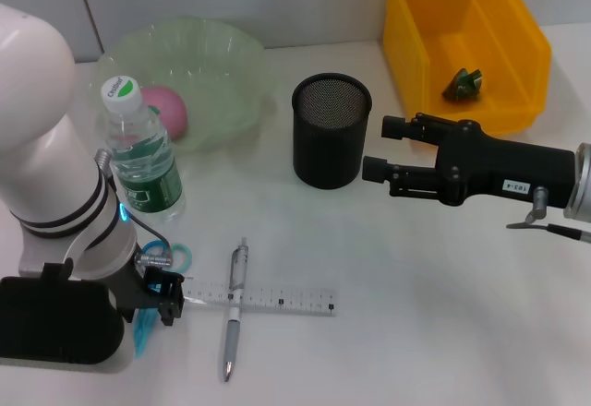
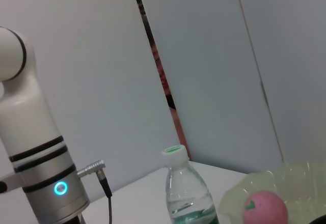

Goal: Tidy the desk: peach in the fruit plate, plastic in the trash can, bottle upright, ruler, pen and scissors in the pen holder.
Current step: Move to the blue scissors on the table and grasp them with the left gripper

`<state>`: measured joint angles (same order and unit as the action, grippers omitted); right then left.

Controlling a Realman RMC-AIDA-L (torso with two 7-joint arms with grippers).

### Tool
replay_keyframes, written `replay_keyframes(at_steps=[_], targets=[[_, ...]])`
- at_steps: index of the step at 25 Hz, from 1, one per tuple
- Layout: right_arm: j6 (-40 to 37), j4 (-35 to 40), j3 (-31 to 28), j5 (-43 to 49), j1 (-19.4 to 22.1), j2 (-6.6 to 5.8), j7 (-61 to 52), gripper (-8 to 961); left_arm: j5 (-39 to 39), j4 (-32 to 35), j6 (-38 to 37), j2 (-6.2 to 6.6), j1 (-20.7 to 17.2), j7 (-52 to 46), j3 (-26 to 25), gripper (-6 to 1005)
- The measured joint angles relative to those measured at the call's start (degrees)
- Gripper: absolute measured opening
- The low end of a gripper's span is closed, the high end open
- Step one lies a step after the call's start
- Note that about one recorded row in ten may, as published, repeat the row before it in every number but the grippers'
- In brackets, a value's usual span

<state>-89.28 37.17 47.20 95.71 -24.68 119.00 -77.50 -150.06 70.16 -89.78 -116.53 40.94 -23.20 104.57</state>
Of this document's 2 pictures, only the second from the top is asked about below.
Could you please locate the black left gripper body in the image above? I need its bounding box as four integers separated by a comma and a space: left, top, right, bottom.
63, 211, 87, 224

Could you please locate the clear green-labelled water bottle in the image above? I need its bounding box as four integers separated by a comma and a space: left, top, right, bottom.
161, 144, 220, 224

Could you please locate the pink toy peach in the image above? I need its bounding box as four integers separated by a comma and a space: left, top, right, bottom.
241, 190, 289, 224

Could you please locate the translucent green plastic fruit bowl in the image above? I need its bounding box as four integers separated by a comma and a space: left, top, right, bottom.
218, 160, 326, 224

